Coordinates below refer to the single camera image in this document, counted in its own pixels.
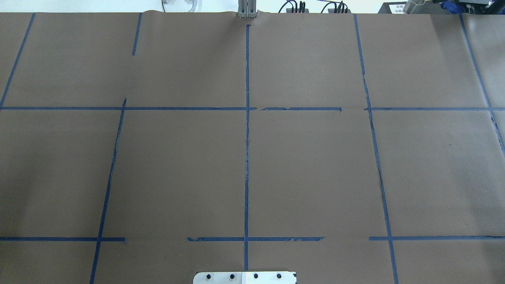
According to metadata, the lower orange black connector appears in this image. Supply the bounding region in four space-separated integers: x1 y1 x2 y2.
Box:
320 0 351 14

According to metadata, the aluminium frame post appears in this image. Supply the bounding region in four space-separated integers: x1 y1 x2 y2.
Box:
238 0 258 19

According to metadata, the silver metal cylinder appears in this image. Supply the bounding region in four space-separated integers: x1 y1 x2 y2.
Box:
403 0 426 14

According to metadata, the metal mounting plate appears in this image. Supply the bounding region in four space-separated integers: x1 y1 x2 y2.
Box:
193 271 297 284

